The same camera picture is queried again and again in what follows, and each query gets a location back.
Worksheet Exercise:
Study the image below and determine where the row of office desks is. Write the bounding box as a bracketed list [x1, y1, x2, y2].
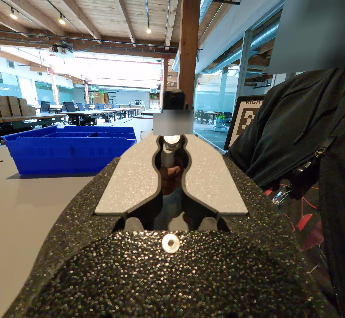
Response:
[0, 107, 162, 130]

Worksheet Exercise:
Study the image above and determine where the ceiling heater unit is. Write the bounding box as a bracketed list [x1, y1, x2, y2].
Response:
[49, 43, 74, 55]

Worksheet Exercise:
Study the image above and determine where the framed black white marker board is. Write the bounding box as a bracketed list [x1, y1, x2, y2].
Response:
[224, 95, 266, 150]

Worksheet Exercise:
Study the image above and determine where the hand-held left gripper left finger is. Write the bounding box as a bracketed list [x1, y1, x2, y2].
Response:
[95, 135, 163, 215]

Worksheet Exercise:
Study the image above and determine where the black key fob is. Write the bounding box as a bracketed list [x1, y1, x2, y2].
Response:
[292, 162, 313, 180]

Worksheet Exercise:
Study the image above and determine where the thick wooden post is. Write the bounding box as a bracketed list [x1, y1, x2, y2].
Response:
[178, 0, 204, 110]

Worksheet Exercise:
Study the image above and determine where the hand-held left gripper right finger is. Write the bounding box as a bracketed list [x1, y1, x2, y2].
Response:
[181, 134, 249, 214]

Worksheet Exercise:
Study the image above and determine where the metal carabiner clip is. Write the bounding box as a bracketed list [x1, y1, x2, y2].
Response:
[271, 185, 293, 205]

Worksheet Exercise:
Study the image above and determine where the person's right hand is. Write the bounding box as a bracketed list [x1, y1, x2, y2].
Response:
[161, 166, 181, 196]

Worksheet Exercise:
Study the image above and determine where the row of office chairs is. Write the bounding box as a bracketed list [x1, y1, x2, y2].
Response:
[38, 101, 122, 125]

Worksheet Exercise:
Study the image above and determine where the black shirt red print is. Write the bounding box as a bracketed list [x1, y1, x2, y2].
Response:
[264, 178, 335, 297]

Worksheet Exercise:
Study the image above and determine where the blue plastic bin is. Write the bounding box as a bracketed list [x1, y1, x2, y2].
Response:
[5, 125, 136, 176]

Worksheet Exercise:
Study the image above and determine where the stack of cardboard boxes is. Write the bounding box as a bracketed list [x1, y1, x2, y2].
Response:
[0, 95, 37, 118]

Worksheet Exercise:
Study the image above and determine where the thin wooden post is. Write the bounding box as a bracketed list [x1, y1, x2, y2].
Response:
[161, 58, 170, 108]

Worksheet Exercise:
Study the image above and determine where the silver hex bolt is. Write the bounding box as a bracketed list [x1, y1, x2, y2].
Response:
[163, 135, 181, 151]

